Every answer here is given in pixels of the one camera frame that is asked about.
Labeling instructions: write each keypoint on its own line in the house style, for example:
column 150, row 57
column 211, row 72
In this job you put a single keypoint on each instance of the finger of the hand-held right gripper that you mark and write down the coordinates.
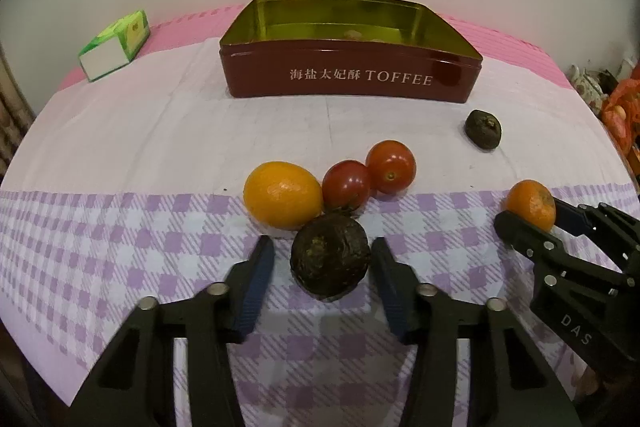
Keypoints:
column 570, row 217
column 530, row 242

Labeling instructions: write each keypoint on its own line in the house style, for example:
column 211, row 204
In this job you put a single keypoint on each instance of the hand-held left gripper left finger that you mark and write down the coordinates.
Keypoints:
column 252, row 292

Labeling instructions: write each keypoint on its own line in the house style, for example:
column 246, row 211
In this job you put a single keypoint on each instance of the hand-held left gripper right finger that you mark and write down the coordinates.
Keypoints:
column 395, row 292

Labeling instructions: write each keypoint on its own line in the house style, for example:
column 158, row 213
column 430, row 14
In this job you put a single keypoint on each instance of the round orange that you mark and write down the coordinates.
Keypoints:
column 531, row 204

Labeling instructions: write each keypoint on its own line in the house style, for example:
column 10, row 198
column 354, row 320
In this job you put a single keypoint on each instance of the large dark passion fruit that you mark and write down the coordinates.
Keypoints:
column 330, row 257

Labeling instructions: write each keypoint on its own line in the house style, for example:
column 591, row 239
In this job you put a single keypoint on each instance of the elongated orange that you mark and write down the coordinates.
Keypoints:
column 282, row 194

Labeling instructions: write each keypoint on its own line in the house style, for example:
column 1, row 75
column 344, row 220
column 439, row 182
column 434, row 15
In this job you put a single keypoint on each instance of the dark red tomato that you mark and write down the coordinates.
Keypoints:
column 346, row 185

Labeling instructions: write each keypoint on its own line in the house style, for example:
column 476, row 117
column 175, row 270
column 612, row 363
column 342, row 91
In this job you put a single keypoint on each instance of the small dark passion fruit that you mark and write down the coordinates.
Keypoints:
column 483, row 129

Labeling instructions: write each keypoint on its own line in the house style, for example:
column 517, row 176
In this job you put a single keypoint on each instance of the bright red tomato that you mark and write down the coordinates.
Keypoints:
column 390, row 167

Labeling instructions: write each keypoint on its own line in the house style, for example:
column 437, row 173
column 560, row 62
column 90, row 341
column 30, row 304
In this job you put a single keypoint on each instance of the dark red tin box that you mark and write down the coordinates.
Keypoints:
column 260, row 77

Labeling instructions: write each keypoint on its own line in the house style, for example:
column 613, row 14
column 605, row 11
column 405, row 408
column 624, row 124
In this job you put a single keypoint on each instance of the orange plastic bag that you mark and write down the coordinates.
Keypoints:
column 625, row 112

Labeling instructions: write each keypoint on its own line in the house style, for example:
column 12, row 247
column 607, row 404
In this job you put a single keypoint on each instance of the pink table mat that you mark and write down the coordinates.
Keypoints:
column 510, row 52

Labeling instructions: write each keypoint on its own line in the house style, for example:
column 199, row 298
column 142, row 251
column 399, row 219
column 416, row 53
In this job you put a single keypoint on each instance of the green tissue box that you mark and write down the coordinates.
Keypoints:
column 107, row 59

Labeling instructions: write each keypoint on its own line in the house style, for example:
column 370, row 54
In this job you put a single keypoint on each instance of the pale vertical pipes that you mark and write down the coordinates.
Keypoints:
column 10, row 122

